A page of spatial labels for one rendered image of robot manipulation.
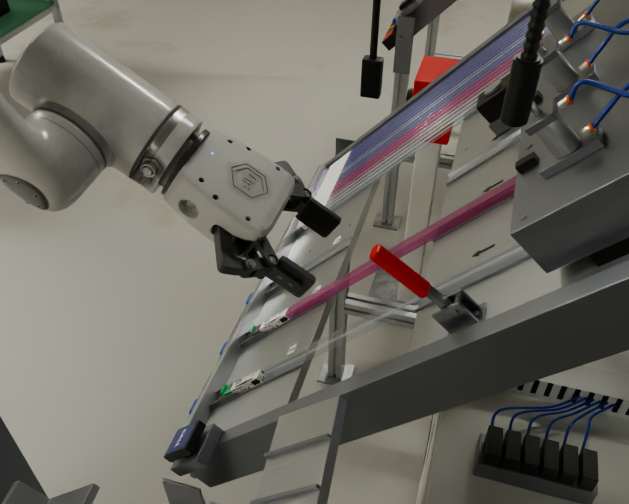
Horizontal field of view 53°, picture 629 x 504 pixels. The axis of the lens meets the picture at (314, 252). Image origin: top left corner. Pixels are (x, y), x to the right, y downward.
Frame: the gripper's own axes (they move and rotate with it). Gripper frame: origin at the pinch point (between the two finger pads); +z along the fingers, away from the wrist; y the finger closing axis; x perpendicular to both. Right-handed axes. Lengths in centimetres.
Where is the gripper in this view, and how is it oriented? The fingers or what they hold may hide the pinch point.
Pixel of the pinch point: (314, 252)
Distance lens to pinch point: 63.1
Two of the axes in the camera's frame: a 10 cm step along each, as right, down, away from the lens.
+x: -5.1, 5.2, 6.8
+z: 8.1, 5.6, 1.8
